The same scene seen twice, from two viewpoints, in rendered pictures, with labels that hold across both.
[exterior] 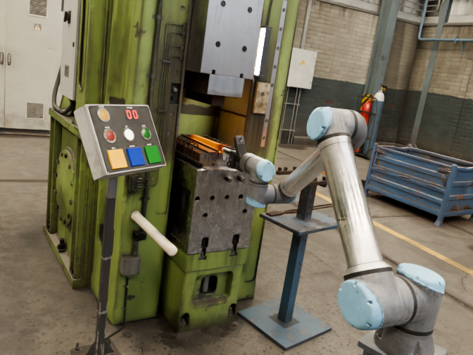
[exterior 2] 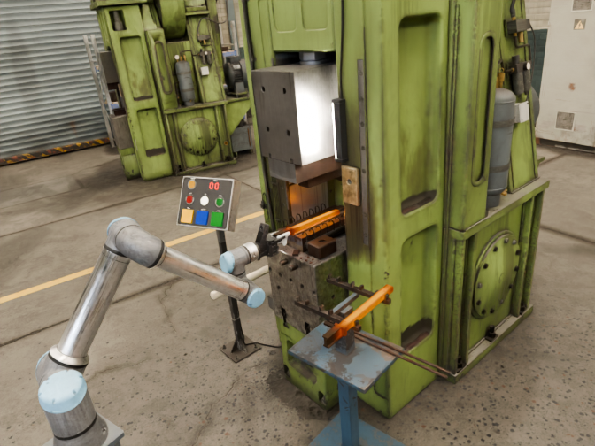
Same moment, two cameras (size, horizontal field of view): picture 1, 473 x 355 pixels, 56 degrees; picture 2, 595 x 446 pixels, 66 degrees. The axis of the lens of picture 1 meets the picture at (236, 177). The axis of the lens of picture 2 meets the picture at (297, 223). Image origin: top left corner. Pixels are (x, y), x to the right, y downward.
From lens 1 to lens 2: 2.95 m
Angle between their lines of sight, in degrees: 81
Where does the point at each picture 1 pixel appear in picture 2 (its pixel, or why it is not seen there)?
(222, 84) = (278, 168)
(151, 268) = not seen: hidden behind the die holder
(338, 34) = not seen: outside the picture
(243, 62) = (290, 147)
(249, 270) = (379, 384)
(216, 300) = (310, 376)
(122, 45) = not seen: hidden behind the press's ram
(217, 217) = (288, 295)
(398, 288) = (45, 373)
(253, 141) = (354, 234)
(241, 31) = (282, 114)
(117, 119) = (201, 188)
